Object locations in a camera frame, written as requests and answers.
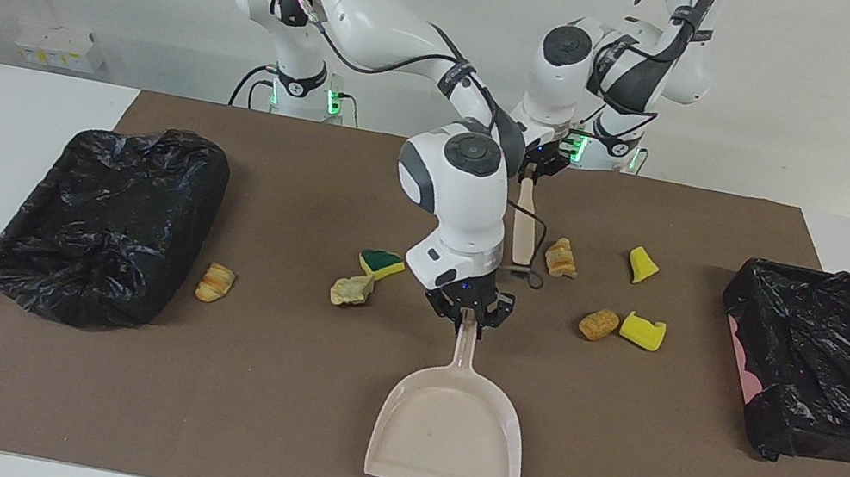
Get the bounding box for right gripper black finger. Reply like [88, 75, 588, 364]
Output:
[446, 305, 474, 337]
[470, 307, 499, 344]

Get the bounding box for beige hand brush black bristles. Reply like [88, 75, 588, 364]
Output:
[504, 164, 552, 276]

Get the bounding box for green and yellow sponge piece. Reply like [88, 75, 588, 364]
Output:
[356, 245, 408, 284]

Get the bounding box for striped toy croissant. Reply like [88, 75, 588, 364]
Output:
[193, 259, 239, 307]
[541, 235, 585, 282]

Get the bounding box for pale yellow foam piece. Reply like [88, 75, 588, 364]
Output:
[327, 268, 377, 313]

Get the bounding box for golden brown bread roll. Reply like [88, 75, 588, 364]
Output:
[575, 304, 623, 345]

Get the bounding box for beige plastic dustpan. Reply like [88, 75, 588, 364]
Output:
[361, 307, 548, 477]

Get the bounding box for small yellow sponge wedge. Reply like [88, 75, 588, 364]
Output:
[624, 245, 663, 288]

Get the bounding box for large yellow sponge block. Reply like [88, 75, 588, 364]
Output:
[616, 308, 670, 354]

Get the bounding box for pink bin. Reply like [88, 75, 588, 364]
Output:
[714, 317, 778, 410]

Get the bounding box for black trash bag over pink bin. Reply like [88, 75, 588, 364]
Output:
[696, 251, 850, 476]

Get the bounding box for brown table mat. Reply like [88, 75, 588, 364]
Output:
[0, 64, 850, 477]

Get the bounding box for white wall socket box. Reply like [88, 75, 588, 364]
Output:
[11, 18, 110, 77]

